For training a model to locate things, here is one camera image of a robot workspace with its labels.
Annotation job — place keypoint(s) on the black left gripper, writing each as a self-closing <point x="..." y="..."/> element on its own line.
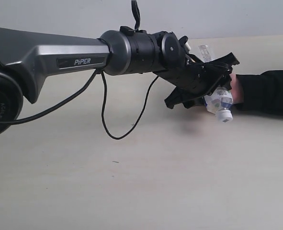
<point x="197" y="78"/>

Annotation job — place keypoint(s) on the clear bottle white barcode label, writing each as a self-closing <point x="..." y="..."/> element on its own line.
<point x="220" y="100"/>

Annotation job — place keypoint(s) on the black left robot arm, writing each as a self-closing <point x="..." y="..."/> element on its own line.
<point x="28" y="58"/>

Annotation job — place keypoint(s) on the open human hand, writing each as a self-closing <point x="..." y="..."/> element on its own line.
<point x="236" y="89"/>

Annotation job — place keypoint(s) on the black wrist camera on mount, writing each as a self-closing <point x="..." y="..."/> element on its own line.
<point x="185" y="44"/>

